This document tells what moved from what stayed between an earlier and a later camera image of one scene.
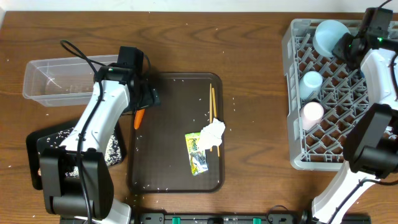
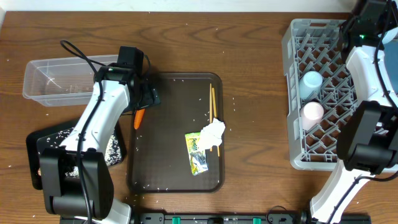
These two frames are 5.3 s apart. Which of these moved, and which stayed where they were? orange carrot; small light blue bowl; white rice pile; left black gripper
Moved: small light blue bowl
Stayed: orange carrot; left black gripper; white rice pile
